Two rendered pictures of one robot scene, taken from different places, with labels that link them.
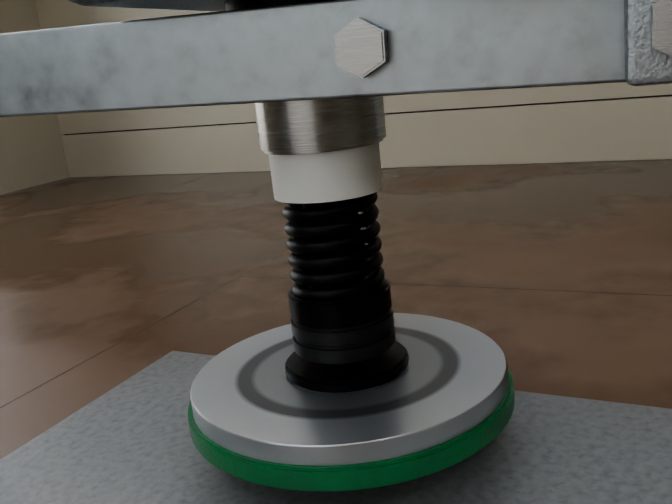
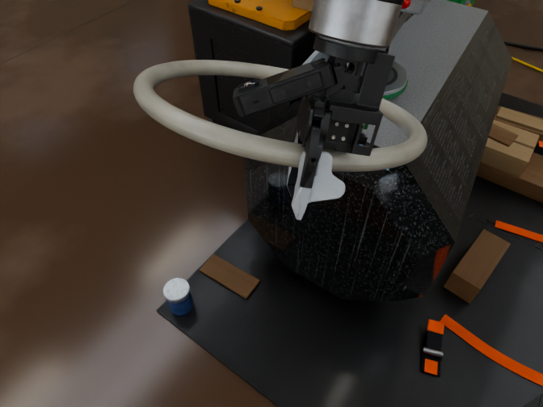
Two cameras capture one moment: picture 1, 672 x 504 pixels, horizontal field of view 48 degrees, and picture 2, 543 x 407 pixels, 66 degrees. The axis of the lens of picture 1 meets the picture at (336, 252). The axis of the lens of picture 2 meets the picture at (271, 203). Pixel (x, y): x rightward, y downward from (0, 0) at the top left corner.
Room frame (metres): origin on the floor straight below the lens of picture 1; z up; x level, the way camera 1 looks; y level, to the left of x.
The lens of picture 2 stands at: (0.64, 1.22, 1.60)
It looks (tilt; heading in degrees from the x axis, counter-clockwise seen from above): 49 degrees down; 278
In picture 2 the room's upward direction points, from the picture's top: straight up
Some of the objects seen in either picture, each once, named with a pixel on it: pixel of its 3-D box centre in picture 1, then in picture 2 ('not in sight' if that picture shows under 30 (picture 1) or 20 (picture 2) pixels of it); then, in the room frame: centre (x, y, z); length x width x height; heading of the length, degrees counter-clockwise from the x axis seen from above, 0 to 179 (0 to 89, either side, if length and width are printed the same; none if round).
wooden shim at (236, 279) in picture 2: not in sight; (229, 275); (0.95, 0.30, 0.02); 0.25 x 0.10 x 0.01; 155
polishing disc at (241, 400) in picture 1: (348, 374); (372, 74); (0.48, 0.00, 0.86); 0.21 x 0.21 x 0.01
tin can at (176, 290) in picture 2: not in sight; (178, 296); (1.12, 0.45, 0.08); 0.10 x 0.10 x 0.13
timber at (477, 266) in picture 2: not in sight; (477, 265); (-0.10, 0.14, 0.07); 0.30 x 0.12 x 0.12; 55
